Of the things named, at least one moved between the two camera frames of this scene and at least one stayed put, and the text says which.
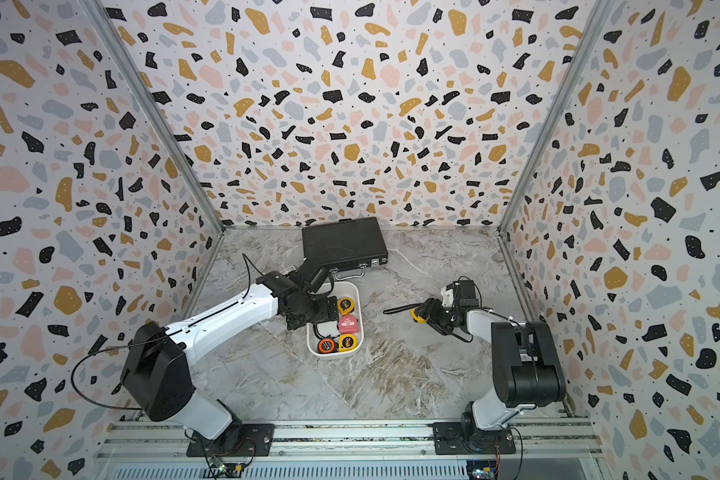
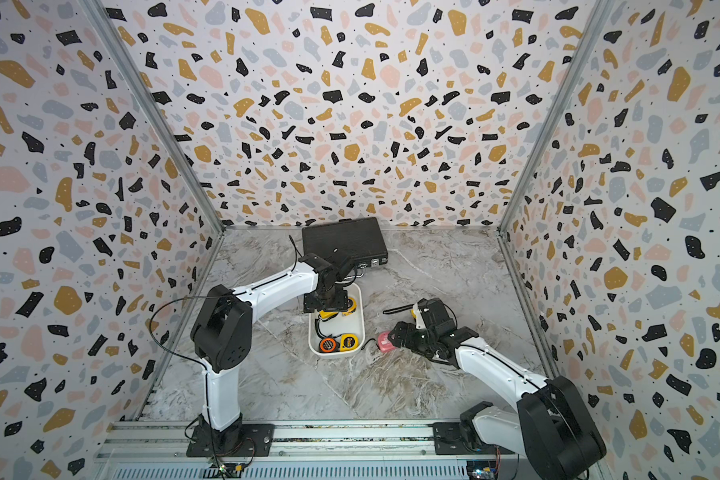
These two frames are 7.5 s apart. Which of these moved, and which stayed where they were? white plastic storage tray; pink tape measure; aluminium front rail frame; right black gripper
Moved: pink tape measure; right black gripper
Stayed: aluminium front rail frame; white plastic storage tray
